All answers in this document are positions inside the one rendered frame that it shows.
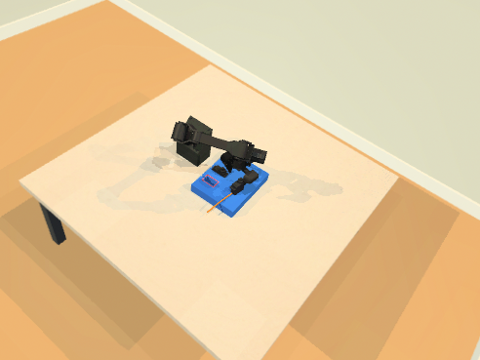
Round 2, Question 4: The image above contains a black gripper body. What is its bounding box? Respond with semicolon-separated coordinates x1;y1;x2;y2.
220;152;259;184

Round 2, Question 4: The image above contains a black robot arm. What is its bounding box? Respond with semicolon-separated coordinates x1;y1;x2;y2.
171;121;267;167

